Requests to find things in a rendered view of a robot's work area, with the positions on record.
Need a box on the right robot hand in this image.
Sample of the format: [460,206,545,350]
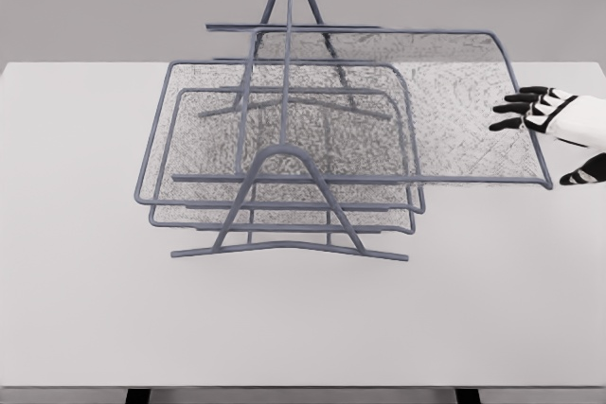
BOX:
[489,85,606,187]

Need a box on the large grey mesh tray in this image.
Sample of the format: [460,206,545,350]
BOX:
[236,27,555,192]

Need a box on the grey wire rack frame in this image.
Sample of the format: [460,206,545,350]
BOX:
[170,0,409,263]

